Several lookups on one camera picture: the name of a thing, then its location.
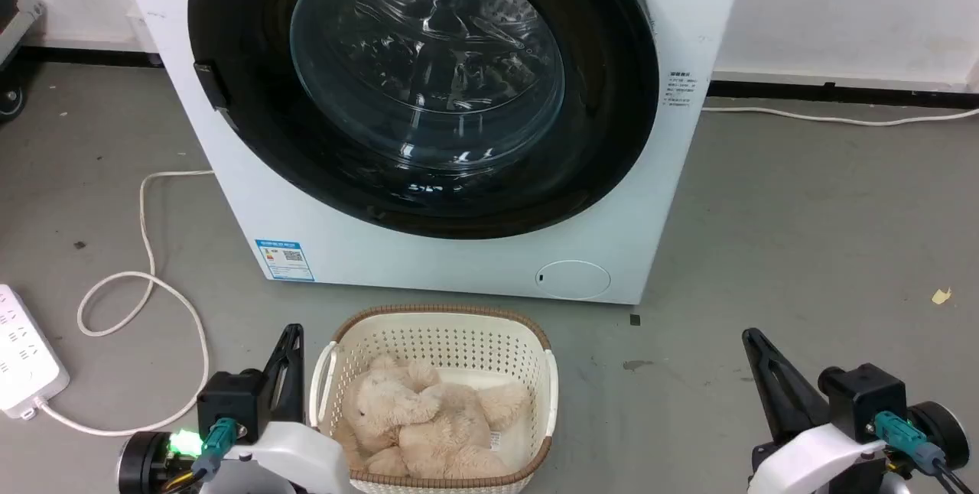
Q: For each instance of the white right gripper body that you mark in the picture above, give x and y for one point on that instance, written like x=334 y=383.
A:
x=818 y=463

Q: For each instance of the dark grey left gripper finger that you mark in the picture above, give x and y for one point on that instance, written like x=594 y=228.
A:
x=295 y=379
x=274 y=383

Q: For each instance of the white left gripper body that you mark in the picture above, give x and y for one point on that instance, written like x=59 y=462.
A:
x=298 y=452

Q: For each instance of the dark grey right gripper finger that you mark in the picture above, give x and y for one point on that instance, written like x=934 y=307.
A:
x=784 y=387

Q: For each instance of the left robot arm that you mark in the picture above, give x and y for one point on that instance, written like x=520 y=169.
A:
x=149 y=467

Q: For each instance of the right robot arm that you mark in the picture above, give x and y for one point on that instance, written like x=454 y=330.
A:
x=941 y=433

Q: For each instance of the white front-load washing machine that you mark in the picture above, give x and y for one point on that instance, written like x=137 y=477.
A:
x=459 y=264

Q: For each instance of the round black glass washer door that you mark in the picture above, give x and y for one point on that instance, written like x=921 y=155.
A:
x=252 y=134

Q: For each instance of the blue energy label sticker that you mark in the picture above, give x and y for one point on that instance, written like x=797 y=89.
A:
x=285 y=260

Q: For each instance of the beige plush teddy bear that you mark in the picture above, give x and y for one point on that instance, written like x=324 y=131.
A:
x=428 y=421

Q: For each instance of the cream plastic laundry basket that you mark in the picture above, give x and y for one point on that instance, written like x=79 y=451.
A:
x=428 y=337

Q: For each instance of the yellowish paper scrap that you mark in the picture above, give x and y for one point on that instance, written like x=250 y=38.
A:
x=941 y=296

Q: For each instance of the round white filter cover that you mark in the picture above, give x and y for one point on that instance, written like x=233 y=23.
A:
x=574 y=280

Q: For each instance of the white power strip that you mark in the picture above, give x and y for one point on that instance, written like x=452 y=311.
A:
x=23 y=356

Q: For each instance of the black text warning label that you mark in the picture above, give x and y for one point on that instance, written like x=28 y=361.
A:
x=680 y=89

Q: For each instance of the black cart caster wheel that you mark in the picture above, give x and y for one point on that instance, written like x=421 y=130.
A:
x=11 y=100

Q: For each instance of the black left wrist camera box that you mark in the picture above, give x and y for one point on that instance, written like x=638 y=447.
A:
x=229 y=398

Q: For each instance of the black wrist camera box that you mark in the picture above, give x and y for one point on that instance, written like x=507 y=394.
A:
x=229 y=398
x=864 y=398

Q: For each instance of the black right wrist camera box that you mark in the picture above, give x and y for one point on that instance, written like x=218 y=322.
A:
x=864 y=398

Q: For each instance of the grey cart frame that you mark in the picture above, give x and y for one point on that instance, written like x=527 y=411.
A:
x=19 y=12

